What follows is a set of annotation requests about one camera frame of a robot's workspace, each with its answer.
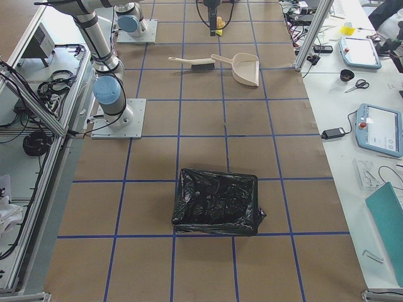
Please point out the lower blue teach pendant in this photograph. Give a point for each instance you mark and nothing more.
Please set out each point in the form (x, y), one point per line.
(379, 129)

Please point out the yellow tape roll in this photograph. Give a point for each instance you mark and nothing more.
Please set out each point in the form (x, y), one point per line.
(347, 29)

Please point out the black handled scissors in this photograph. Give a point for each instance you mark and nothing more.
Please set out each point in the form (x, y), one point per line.
(360, 84)

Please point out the bin with black bag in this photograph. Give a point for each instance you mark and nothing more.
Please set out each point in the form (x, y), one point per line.
(221, 203)

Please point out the grey control box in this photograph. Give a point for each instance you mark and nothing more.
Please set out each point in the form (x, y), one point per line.
(41, 46)

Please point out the aluminium frame post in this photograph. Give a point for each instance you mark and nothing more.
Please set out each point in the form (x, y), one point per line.
(317, 22)

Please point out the yellow sponge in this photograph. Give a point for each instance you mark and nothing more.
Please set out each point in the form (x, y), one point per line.
(220, 25)

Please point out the teal folder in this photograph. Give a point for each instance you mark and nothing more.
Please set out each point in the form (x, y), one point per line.
(387, 215)

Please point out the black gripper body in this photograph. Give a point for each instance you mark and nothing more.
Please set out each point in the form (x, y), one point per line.
(211, 4)

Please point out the blue teach pendant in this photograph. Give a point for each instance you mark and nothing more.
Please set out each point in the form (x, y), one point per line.
(359, 53)
(379, 129)

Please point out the beige plastic dustpan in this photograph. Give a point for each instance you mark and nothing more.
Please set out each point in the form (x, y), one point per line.
(245, 67)

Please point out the metal hex key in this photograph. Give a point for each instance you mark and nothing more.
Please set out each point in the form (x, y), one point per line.
(373, 256)

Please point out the black power adapter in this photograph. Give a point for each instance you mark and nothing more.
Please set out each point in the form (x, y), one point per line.
(333, 133)

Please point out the black phone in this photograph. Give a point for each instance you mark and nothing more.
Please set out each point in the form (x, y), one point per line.
(322, 49)

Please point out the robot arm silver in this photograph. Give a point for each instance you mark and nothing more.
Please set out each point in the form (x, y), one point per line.
(108, 87)
(136, 12)

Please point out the clear plastic tray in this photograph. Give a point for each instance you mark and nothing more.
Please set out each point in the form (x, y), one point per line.
(367, 175)

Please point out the upper blue teach pendant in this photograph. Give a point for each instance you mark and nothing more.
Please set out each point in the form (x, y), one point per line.
(359, 53)

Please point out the beige hand brush black bristles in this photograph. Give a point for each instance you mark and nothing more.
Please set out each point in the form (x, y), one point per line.
(196, 64)

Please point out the black tape roll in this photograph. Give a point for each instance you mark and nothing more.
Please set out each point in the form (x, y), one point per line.
(346, 75)

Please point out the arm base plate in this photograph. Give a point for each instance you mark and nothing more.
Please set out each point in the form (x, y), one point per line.
(148, 34)
(129, 125)

